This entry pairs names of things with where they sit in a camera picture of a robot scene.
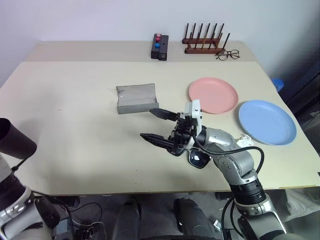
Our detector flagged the dark wooden peg rack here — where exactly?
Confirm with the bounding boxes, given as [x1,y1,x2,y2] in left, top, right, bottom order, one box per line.
[181,22,231,55]

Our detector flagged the blue plate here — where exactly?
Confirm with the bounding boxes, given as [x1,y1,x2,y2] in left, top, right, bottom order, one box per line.
[237,99,298,147]

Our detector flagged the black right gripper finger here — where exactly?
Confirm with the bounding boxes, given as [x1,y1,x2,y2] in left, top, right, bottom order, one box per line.
[139,133,174,151]
[148,108,178,123]

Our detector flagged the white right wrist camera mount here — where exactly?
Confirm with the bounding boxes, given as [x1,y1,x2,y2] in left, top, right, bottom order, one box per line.
[184,99,204,134]

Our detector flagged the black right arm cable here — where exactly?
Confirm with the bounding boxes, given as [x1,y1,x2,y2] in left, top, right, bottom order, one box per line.
[192,133,265,176]

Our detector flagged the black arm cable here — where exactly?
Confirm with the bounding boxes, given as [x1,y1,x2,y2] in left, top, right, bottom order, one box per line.
[10,158,27,172]
[192,133,265,176]

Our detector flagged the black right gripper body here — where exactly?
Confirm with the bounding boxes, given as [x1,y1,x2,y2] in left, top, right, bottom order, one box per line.
[168,112,198,157]

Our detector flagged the thin-framed clear eyeglasses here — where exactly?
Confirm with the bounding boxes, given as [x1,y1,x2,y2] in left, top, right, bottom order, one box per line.
[215,49,241,61]

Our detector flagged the black sunglasses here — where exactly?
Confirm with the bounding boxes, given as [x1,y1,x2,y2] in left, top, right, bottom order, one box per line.
[186,148,210,170]

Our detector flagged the pink plate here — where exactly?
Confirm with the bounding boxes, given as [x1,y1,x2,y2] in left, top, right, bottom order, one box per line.
[188,77,239,115]

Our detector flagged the dark rounded shape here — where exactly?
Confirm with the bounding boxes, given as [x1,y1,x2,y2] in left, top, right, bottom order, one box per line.
[116,197,141,237]
[174,196,210,237]

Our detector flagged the black box with knobs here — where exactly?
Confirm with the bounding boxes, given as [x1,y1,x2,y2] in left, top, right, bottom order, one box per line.
[150,32,170,62]

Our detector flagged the crumpled white paper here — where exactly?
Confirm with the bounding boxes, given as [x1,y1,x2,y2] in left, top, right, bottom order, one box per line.
[235,133,254,149]

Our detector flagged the dark furniture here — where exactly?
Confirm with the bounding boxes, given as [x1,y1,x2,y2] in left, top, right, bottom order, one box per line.
[279,47,320,121]

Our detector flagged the black floor cable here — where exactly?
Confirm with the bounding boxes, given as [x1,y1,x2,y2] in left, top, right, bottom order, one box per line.
[66,201,107,226]

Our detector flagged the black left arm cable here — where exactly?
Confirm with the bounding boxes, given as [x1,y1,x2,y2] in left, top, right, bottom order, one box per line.
[10,158,27,172]

